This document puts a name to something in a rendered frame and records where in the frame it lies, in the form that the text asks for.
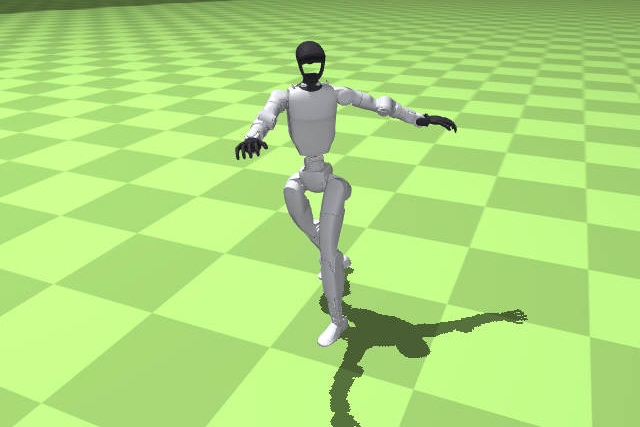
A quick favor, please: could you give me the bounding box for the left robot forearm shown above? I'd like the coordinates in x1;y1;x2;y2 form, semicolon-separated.
387;96;425;128

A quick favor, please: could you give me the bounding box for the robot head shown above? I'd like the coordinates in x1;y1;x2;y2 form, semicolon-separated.
296;41;326;92

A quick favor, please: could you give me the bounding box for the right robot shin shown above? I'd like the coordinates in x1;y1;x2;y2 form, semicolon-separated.
307;219;320;250

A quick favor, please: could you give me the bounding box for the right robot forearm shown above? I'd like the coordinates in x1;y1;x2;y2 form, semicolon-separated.
244;110;269;154

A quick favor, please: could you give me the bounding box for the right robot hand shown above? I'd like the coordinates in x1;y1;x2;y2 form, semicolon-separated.
235;137;268;160

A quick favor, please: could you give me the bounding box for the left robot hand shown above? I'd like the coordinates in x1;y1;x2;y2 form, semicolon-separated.
416;114;457;133

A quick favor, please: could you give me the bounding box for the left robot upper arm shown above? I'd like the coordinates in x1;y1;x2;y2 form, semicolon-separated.
334;87;393;116

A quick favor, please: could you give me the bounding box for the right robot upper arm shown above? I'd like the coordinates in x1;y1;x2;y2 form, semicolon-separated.
258;90;289;130

